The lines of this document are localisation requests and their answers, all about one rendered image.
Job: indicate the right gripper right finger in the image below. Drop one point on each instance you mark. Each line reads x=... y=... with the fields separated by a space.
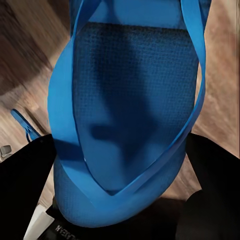
x=218 y=173

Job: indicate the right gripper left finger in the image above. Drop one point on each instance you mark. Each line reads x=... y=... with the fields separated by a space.
x=22 y=179

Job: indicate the sandal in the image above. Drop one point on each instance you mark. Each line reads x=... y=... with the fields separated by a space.
x=121 y=103
x=31 y=133

